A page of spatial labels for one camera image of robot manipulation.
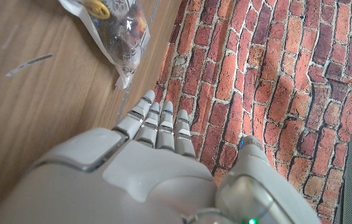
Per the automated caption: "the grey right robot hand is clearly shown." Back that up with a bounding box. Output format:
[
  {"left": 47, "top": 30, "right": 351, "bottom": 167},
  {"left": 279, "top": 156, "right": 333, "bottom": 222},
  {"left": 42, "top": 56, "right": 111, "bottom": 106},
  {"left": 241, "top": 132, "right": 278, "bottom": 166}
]
[{"left": 0, "top": 89, "right": 323, "bottom": 224}]

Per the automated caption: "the clear plastic package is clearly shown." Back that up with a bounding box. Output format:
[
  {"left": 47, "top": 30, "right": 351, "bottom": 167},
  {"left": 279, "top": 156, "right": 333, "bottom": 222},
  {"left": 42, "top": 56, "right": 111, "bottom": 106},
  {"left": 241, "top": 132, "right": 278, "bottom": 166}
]
[{"left": 58, "top": 0, "right": 151, "bottom": 90}]

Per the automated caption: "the red brick print backdrop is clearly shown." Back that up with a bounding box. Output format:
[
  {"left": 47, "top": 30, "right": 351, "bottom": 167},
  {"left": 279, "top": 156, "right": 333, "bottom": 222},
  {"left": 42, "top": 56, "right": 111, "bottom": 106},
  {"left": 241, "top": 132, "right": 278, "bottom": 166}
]
[{"left": 154, "top": 0, "right": 352, "bottom": 224}]

